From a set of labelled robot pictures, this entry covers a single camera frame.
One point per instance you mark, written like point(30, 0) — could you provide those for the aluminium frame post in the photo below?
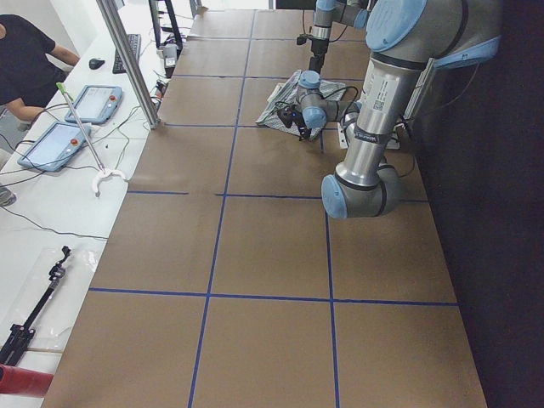
point(120, 39)

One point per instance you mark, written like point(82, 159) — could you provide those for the blue teach pendant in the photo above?
point(96, 104)
point(57, 145)

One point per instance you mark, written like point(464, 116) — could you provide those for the person in black shirt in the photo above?
point(28, 79)

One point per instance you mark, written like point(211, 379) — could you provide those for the black computer mouse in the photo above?
point(95, 63)

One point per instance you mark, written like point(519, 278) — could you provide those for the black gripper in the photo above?
point(316, 48)
point(303, 128)

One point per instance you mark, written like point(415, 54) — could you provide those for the red cylinder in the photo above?
point(24, 382)

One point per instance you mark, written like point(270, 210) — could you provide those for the near blue teach pendant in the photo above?
point(57, 145)

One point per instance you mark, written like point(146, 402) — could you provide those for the metal reacher grabber tool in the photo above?
point(103, 172)

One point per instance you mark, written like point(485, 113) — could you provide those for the navy white striped polo shirt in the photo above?
point(297, 106)

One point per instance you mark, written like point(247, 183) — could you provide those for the far blue teach pendant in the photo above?
point(96, 104)

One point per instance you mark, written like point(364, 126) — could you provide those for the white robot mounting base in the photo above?
point(347, 133)

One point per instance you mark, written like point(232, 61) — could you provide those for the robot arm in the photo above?
point(403, 37)
point(350, 13)

